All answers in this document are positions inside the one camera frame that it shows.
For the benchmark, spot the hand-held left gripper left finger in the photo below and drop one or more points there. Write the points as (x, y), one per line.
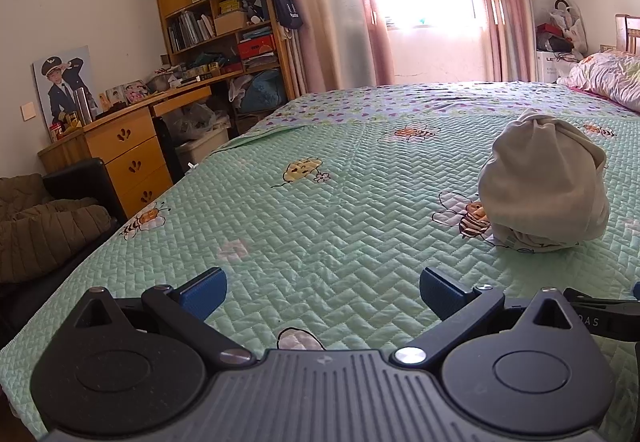
(204, 293)

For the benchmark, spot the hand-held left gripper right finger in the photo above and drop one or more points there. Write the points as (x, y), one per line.
(442, 294)

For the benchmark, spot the white letter-print garment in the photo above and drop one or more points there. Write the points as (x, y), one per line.
(540, 177)

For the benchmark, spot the green quilted bee bedspread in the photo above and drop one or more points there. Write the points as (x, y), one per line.
(320, 222)

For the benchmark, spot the white storage bin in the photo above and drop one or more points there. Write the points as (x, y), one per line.
(202, 146)

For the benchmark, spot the black chair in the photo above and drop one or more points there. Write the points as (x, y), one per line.
(90, 179)

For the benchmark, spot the wooden desk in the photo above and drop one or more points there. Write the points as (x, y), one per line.
(127, 141)

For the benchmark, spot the brown quilted jacket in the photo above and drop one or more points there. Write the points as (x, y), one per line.
(45, 232)

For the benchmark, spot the clear plastic bag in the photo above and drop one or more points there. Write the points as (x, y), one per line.
(192, 119)

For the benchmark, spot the blue bag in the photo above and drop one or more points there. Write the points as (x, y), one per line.
(262, 89)

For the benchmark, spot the row of photo frames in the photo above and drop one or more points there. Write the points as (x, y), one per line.
(127, 91)

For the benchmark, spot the steel thermos bottle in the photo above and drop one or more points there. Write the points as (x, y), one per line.
(82, 106)

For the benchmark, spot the floral duvet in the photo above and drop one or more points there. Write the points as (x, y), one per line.
(607, 76)

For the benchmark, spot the white cardboard box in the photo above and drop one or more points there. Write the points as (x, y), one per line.
(552, 66)

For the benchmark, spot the wooden bookshelf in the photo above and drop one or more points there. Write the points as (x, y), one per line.
(225, 16)

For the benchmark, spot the wooden headboard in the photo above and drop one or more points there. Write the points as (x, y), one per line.
(629, 34)

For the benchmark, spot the pink curtain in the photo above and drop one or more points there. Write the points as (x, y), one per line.
(500, 11)
(330, 11)

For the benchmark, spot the pile of bags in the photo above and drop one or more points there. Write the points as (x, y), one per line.
(562, 29)

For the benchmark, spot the navy tote bag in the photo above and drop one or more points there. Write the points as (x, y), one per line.
(286, 4)

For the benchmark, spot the wall poster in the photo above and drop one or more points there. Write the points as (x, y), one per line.
(62, 86)

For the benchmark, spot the white light switch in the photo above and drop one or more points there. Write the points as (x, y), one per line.
(28, 110)

